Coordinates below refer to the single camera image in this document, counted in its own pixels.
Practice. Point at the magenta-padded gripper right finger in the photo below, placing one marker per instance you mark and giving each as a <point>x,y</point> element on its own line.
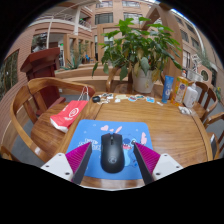
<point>163,165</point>

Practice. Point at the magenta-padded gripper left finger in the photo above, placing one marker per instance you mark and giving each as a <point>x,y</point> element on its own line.
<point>60,165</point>

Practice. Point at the black computer mouse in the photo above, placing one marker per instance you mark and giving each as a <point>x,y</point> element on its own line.
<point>112,153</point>

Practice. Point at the blue cartoon mouse pad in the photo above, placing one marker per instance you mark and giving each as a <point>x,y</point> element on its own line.
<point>90,133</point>

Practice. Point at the wooden armchair with red bag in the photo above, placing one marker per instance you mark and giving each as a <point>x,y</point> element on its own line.
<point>43,133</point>

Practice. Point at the red paper bag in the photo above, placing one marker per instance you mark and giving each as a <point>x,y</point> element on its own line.
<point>68,115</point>

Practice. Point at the clear packet of white items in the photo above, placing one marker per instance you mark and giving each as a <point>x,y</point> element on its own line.
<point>185,110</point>

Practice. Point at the small white sticker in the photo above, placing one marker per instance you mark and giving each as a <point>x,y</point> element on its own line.
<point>160,103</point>

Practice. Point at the blue sticker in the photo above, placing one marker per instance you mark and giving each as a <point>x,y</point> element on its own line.
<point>150,99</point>

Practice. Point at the wooden armchair with black box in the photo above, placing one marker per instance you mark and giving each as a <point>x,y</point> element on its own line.
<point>216,118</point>

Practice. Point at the white pump bottle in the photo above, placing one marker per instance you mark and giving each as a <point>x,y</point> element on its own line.
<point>190,96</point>

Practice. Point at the black key fob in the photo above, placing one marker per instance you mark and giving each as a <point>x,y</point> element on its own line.
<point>96,99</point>

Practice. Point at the yellow dish soap bottle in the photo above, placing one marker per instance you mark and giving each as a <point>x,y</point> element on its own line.
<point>179,90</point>

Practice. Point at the blue squeeze tube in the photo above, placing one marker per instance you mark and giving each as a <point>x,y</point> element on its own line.
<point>167,88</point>

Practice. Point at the wooden armchair with empty seat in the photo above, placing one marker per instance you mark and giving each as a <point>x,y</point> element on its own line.
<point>208,100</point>

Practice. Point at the dark red wooden lectern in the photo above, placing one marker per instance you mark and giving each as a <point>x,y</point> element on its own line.
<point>41,66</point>

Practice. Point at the wooden armchair beside plant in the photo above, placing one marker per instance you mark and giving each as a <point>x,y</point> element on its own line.
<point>111,78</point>

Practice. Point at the white outdoor sculpture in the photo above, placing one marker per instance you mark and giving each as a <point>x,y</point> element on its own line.
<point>196,61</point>

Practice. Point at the green plant in white pot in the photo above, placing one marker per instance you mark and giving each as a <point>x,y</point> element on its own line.
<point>140,46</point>

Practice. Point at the dark bust statue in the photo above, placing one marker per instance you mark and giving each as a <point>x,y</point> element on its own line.
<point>40,42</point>

